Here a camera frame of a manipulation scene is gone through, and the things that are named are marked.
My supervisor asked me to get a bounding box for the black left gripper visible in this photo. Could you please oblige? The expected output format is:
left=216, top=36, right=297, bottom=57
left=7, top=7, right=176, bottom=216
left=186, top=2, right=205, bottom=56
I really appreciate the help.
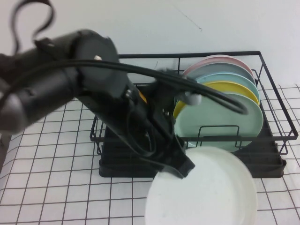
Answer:
left=110, top=93, right=196, bottom=180

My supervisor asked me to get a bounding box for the white round plate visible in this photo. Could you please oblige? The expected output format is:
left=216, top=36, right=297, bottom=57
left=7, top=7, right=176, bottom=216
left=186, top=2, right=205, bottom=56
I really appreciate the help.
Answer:
left=144, top=146, right=258, bottom=225

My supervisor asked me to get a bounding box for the mint green round plate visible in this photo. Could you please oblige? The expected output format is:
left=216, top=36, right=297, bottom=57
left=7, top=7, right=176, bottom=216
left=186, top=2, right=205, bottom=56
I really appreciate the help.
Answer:
left=174, top=92, right=264, bottom=149

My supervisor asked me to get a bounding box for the black dish drying rack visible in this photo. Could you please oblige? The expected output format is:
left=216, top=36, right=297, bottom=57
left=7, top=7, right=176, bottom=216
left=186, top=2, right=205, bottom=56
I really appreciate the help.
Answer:
left=98, top=79, right=287, bottom=180

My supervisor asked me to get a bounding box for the yellow round plate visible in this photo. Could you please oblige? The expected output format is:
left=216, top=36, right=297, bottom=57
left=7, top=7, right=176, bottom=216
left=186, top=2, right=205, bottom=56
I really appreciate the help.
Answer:
left=172, top=81, right=260, bottom=119

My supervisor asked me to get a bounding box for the light blue round plate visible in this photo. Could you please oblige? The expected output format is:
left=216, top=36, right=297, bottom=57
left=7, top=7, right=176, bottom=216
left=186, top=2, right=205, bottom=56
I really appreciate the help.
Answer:
left=194, top=73, right=261, bottom=104

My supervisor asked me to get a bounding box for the grey blue round plate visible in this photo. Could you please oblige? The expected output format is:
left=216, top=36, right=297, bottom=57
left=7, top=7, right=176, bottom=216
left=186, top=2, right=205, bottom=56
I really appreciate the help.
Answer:
left=187, top=62, right=256, bottom=85

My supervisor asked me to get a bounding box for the pink round plate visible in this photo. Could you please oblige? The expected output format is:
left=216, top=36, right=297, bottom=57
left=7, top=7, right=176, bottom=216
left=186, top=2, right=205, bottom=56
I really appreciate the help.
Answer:
left=181, top=54, right=255, bottom=77

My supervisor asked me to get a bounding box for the white black-grid tablecloth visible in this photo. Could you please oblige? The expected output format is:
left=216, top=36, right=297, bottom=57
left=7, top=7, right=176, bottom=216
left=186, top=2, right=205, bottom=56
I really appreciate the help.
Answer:
left=0, top=85, right=300, bottom=225

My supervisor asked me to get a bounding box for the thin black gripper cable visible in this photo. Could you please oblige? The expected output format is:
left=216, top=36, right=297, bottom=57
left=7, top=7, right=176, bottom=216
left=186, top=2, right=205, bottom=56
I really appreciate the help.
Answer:
left=126, top=110, right=158, bottom=160

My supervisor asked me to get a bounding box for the thick black camera cable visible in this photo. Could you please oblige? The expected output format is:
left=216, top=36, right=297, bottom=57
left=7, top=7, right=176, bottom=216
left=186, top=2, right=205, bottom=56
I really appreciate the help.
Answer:
left=0, top=60, right=249, bottom=115

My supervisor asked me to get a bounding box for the black wire dish rack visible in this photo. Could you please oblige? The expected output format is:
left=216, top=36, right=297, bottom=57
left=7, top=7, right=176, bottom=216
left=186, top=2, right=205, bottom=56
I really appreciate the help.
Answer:
left=90, top=50, right=299, bottom=157

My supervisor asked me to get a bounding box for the black looping arm cable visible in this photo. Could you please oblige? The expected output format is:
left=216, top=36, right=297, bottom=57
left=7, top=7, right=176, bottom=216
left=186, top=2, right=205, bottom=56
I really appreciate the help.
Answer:
left=9, top=0, right=56, bottom=53

